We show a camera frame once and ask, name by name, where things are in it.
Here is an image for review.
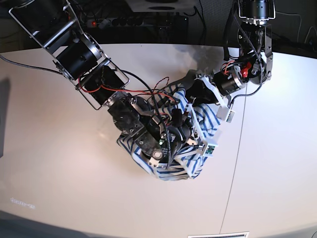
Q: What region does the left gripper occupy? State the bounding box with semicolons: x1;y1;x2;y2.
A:
184;63;250;106

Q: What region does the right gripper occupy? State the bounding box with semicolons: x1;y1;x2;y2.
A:
158;108;201;159

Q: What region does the blue white striped T-shirt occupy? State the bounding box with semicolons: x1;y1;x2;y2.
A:
116;83;222;182

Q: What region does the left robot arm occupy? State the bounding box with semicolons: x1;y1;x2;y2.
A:
184;0;275;106

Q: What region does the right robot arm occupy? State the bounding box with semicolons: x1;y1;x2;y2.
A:
8;0;195;169

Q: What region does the black power strip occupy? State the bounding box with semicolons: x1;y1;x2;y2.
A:
83;15;188;29

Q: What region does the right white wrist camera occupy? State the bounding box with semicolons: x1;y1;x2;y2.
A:
184;104;220;179

